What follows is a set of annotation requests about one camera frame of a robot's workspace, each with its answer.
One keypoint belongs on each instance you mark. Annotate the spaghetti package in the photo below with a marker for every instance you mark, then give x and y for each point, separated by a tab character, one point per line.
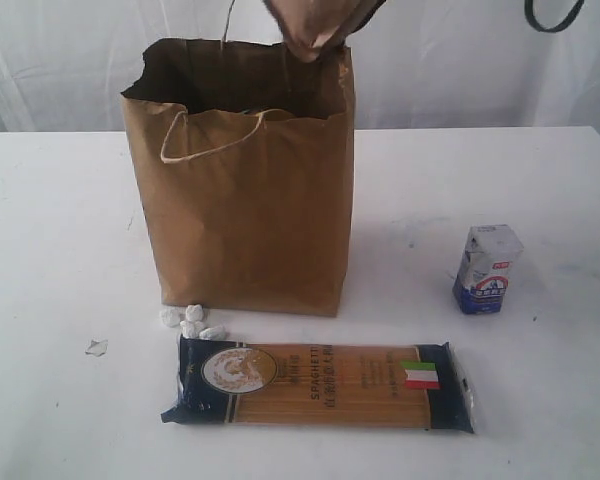
413	387

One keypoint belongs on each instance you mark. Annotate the brown kraft pouch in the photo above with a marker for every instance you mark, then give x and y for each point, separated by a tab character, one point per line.
312	27

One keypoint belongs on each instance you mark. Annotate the brown paper bag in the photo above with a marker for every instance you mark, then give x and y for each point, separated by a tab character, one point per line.
244	161

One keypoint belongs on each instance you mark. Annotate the white pebble cluster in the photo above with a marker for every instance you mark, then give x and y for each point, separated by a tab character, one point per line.
192	322

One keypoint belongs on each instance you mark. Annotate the small blue white packet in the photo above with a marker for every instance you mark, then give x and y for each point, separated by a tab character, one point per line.
483	275

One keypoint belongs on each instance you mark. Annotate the small clear plastic scrap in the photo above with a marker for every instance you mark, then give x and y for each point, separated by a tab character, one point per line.
97	348

